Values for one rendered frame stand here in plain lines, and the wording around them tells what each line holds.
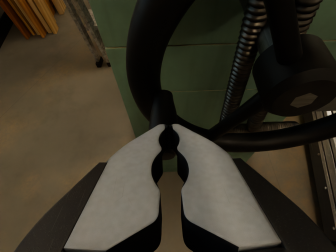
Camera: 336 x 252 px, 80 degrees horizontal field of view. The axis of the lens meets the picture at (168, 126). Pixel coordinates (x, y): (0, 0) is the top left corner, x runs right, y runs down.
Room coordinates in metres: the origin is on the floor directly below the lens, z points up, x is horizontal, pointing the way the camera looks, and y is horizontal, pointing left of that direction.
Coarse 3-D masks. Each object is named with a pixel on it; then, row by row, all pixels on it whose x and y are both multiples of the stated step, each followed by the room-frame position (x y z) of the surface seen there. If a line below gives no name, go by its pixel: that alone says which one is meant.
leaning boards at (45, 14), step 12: (0, 0) 1.35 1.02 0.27; (12, 0) 1.41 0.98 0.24; (24, 0) 1.40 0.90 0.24; (36, 0) 1.40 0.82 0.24; (48, 0) 1.68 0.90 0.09; (60, 0) 1.71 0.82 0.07; (12, 12) 1.38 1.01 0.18; (24, 12) 1.39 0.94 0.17; (36, 12) 1.41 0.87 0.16; (48, 12) 1.45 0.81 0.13; (60, 12) 1.64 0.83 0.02; (24, 24) 1.41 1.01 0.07; (36, 24) 1.36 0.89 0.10; (48, 24) 1.39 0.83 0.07; (24, 36) 1.34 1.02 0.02
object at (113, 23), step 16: (96, 0) 0.30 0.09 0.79; (112, 0) 0.30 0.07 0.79; (128, 0) 0.30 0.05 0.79; (208, 0) 0.30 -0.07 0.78; (224, 0) 0.30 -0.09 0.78; (96, 16) 0.30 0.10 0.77; (112, 16) 0.30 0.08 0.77; (128, 16) 0.30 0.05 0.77; (192, 16) 0.30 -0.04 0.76; (208, 16) 0.30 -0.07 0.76; (224, 16) 0.30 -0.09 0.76; (240, 16) 0.30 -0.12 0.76; (320, 16) 0.30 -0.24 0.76; (112, 32) 0.30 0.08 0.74; (176, 32) 0.30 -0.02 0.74; (192, 32) 0.30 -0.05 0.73; (208, 32) 0.30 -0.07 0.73; (224, 32) 0.30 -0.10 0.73; (320, 32) 0.30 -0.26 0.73
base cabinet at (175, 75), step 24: (120, 48) 0.30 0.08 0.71; (168, 48) 0.30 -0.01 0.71; (192, 48) 0.30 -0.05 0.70; (216, 48) 0.30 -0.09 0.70; (120, 72) 0.30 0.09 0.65; (168, 72) 0.30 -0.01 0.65; (192, 72) 0.30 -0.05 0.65; (216, 72) 0.30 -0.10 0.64; (192, 96) 0.30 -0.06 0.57; (216, 96) 0.30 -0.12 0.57; (144, 120) 0.30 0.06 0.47; (192, 120) 0.30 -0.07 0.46; (216, 120) 0.30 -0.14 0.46; (264, 120) 0.29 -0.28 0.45; (168, 168) 0.30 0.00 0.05
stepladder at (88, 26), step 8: (64, 0) 1.04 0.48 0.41; (80, 0) 1.06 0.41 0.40; (72, 8) 1.05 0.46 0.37; (80, 8) 1.03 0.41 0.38; (72, 16) 1.04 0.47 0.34; (88, 16) 1.06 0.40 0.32; (80, 24) 1.05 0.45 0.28; (88, 24) 1.03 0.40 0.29; (96, 24) 1.07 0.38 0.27; (80, 32) 1.04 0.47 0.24; (96, 32) 1.06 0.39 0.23; (88, 40) 1.04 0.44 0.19; (96, 40) 1.03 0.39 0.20; (104, 48) 1.05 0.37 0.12; (96, 56) 1.04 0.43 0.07; (104, 56) 1.03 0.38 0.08; (96, 64) 1.02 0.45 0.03
